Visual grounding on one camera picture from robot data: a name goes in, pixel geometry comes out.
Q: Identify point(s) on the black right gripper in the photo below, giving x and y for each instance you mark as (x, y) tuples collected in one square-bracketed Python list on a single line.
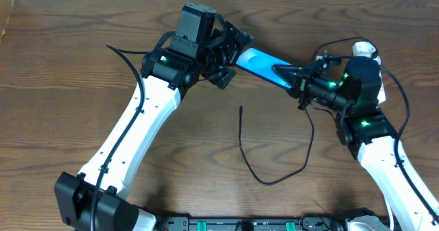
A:
[(305, 86)]

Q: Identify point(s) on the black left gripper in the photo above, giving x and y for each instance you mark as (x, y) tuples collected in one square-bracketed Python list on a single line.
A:
[(232, 53)]

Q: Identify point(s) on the blue Galaxy smartphone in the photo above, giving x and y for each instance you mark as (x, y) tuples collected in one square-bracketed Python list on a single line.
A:
[(261, 65)]

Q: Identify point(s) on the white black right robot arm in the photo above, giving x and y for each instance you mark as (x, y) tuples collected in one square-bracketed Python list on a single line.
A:
[(365, 130)]

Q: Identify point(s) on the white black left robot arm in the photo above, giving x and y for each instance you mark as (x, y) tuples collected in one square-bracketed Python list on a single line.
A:
[(203, 47)]

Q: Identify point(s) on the white USB charger plug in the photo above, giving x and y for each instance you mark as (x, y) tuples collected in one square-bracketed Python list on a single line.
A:
[(366, 49)]

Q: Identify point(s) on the white power strip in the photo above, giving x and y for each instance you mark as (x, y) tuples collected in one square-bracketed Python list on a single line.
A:
[(381, 97)]

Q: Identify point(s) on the brown cardboard side panel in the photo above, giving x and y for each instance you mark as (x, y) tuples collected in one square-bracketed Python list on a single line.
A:
[(5, 12)]

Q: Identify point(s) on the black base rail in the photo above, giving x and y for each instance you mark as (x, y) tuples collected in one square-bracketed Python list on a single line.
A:
[(172, 221)]

